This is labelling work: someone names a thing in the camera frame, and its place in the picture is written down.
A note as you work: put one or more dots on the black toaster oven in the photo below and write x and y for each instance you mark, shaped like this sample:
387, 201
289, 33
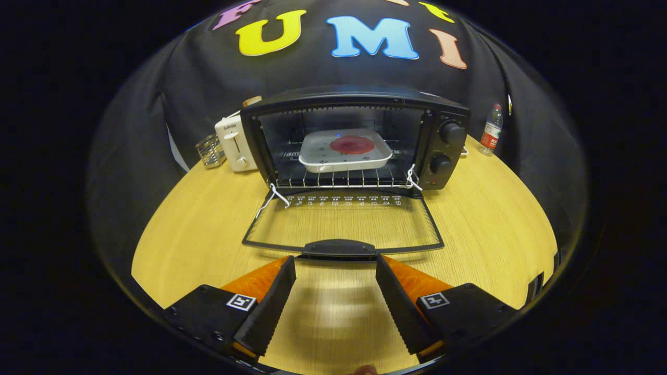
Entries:
448, 156

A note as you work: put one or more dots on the clear water bottle red label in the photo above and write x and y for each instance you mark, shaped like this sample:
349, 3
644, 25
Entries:
490, 136

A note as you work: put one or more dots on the pink ham slice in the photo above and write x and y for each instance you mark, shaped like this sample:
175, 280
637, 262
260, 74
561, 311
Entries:
352, 145

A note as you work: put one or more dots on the white bread toaster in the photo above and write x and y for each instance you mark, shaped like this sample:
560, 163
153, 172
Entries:
232, 140

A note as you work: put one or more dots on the black backdrop cloth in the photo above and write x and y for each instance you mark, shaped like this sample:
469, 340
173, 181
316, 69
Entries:
208, 78

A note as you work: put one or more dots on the brown bread slice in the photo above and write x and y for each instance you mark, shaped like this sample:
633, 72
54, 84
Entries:
252, 101

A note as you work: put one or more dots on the black frame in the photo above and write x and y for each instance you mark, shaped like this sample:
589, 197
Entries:
539, 284

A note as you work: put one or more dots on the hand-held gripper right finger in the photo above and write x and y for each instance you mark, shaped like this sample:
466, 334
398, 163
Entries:
398, 307

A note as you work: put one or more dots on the white square plate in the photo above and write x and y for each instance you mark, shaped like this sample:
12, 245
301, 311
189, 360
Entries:
318, 153

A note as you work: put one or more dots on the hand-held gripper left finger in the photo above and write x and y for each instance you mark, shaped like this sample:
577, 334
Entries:
273, 307

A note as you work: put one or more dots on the clear glass holder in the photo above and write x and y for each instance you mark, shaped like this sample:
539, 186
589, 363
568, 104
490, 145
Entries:
210, 152

